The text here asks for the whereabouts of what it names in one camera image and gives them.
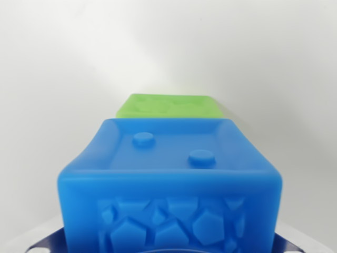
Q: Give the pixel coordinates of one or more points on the black-tipped silver gripper left finger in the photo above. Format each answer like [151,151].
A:
[52,242]

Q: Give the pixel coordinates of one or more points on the black-tipped silver gripper right finger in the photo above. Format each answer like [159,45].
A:
[297,239]

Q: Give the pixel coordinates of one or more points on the blue rubber toy cube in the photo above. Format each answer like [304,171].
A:
[168,184]

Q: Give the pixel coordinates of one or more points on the green rubber toy cube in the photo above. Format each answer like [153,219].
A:
[184,108]

